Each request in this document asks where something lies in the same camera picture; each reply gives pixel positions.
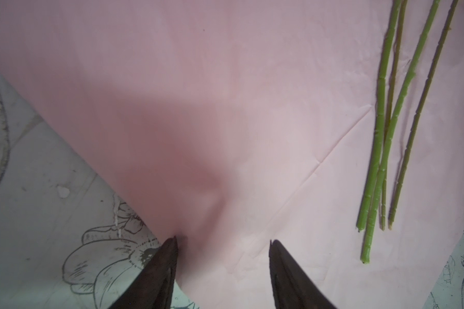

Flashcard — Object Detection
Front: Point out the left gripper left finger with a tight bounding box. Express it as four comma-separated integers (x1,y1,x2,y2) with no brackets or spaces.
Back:
110,236,178,309

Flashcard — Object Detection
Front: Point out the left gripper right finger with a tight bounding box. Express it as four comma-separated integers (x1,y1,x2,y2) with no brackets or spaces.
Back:
269,239,336,309

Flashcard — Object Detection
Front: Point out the white fake flower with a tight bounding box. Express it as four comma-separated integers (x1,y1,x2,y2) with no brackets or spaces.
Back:
360,1,440,265

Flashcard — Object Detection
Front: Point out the purple pink wrapping paper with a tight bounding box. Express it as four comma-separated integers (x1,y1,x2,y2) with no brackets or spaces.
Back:
0,1,464,308

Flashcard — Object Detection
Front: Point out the orange pink fake rose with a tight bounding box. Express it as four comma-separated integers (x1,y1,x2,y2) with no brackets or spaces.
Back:
357,1,402,232

